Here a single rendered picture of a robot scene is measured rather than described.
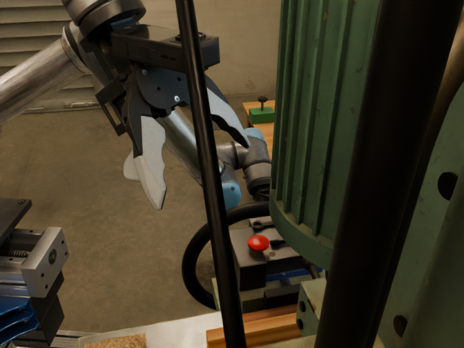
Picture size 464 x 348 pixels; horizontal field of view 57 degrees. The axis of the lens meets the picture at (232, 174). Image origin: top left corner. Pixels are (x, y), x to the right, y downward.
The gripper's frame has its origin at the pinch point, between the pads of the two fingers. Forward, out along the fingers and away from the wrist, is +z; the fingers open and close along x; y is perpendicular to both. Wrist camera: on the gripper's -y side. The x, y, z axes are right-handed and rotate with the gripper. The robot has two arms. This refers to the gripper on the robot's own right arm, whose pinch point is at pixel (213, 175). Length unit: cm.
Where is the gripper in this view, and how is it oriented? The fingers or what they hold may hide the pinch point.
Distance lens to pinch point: 46.7
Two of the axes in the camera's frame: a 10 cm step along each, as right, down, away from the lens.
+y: -6.4, 2.1, 7.4
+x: -6.1, 4.5, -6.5
